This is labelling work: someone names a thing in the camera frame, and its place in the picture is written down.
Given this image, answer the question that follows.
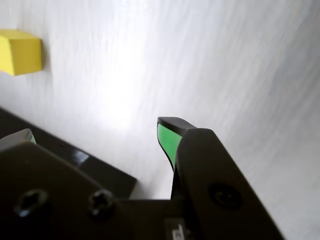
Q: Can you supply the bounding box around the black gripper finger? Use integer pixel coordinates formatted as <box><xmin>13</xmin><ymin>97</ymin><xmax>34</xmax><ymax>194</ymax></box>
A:
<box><xmin>156</xmin><ymin>116</ymin><xmax>286</xmax><ymax>240</ymax></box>
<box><xmin>0</xmin><ymin>128</ymin><xmax>131</xmax><ymax>240</ymax></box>

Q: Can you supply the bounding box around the yellow wooden cube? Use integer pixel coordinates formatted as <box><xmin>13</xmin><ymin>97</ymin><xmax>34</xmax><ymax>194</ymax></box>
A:
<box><xmin>0</xmin><ymin>29</ymin><xmax>42</xmax><ymax>76</ymax></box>

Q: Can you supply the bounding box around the black cardboard box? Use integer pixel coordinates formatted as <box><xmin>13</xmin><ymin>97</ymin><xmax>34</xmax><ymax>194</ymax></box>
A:
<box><xmin>0</xmin><ymin>106</ymin><xmax>138</xmax><ymax>201</ymax></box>

